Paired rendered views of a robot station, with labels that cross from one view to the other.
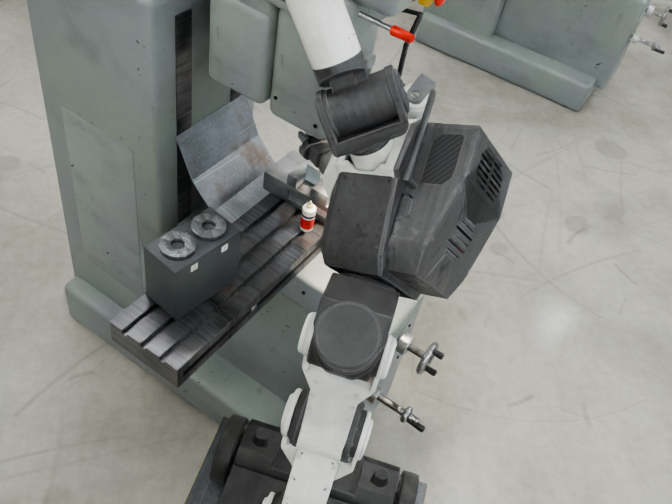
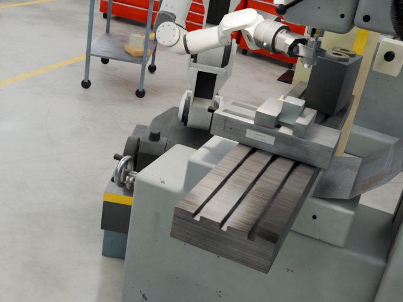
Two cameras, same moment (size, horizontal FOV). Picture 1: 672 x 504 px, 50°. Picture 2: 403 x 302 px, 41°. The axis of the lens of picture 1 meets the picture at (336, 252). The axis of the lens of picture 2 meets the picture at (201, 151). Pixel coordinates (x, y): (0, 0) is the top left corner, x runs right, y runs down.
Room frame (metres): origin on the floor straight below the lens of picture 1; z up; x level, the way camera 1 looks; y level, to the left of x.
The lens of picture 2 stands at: (3.06, -0.31, 1.56)
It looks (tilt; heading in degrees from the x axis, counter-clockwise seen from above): 25 degrees down; 173
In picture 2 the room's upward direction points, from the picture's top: 10 degrees clockwise
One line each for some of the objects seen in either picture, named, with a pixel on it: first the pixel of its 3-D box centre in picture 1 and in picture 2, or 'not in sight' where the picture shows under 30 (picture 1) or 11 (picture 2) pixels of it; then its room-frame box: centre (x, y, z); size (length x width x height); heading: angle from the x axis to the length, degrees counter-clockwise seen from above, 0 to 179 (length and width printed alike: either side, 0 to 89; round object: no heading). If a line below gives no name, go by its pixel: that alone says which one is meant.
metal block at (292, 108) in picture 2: (318, 170); (292, 110); (1.67, 0.10, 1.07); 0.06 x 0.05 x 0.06; 155
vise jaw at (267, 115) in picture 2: (332, 184); (271, 112); (1.64, 0.05, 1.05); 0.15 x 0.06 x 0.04; 155
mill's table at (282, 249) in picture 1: (290, 226); (288, 145); (1.56, 0.15, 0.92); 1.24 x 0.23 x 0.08; 155
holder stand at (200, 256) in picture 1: (193, 261); (333, 78); (1.22, 0.36, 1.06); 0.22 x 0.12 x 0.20; 147
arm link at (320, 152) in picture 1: (329, 157); (285, 42); (1.54, 0.07, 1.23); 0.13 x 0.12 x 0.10; 130
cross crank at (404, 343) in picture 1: (417, 352); (132, 174); (1.39, -0.32, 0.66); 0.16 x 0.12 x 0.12; 65
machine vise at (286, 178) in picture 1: (324, 189); (277, 126); (1.65, 0.08, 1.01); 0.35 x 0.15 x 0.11; 65
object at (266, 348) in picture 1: (291, 313); (247, 268); (1.60, 0.11, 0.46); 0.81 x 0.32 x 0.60; 65
